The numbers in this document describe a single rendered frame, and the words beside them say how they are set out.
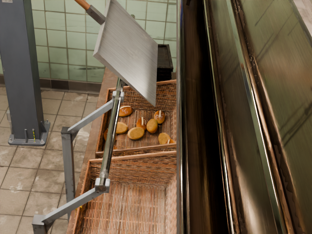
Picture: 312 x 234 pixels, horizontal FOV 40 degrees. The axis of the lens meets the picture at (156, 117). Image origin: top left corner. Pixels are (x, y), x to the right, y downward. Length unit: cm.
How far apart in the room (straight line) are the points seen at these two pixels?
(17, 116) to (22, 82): 30
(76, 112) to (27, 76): 73
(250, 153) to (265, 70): 22
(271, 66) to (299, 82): 13
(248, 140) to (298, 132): 35
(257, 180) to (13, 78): 225
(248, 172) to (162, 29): 250
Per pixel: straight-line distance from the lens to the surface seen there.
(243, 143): 106
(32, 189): 298
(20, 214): 286
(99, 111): 181
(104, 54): 185
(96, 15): 198
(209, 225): 102
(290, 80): 78
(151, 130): 241
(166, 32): 340
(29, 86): 299
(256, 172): 96
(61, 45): 357
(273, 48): 89
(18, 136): 329
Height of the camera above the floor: 220
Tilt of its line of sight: 39 degrees down
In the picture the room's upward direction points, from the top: 6 degrees clockwise
